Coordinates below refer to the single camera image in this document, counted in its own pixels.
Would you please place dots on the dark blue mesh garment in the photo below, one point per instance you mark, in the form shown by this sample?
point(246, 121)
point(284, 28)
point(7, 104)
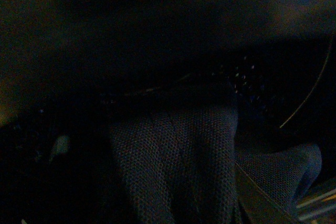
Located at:
point(178, 166)

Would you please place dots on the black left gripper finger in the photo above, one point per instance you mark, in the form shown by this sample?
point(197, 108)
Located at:
point(283, 190)

